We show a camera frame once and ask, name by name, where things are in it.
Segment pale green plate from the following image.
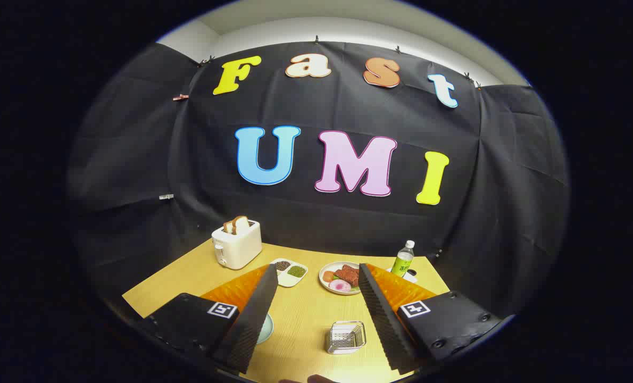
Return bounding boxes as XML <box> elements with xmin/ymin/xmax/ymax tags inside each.
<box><xmin>256</xmin><ymin>313</ymin><xmax>274</xmax><ymax>345</ymax></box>

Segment white divided dish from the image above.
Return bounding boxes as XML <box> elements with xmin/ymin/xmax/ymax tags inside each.
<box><xmin>270</xmin><ymin>258</ymin><xmax>309</xmax><ymax>288</ymax></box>

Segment white food plate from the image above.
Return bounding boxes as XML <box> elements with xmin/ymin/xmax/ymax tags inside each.
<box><xmin>319</xmin><ymin>261</ymin><xmax>362</xmax><ymax>295</ymax></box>

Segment red-brown meat slices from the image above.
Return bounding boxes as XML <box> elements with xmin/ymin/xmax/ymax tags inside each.
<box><xmin>334</xmin><ymin>264</ymin><xmax>360</xmax><ymax>287</ymax></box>

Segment white toaster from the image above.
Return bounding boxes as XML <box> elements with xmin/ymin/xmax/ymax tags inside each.
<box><xmin>212</xmin><ymin>220</ymin><xmax>262</xmax><ymax>270</ymax></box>

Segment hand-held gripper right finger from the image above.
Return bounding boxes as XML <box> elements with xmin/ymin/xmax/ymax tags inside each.
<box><xmin>358</xmin><ymin>263</ymin><xmax>503</xmax><ymax>376</ymax></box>

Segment metal wire cutlery basket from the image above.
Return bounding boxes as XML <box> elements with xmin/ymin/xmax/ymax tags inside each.
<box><xmin>326</xmin><ymin>320</ymin><xmax>367</xmax><ymax>355</ymax></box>

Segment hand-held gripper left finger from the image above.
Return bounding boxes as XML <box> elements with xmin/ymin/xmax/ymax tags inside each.
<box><xmin>138</xmin><ymin>263</ymin><xmax>280</xmax><ymax>374</ymax></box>

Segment white square coaster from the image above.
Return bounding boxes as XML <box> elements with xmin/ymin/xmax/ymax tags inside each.
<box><xmin>387</xmin><ymin>268</ymin><xmax>418</xmax><ymax>284</ymax></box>

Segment green bottle white cap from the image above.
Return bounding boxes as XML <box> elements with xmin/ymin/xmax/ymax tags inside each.
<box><xmin>391</xmin><ymin>240</ymin><xmax>416</xmax><ymax>277</ymax></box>

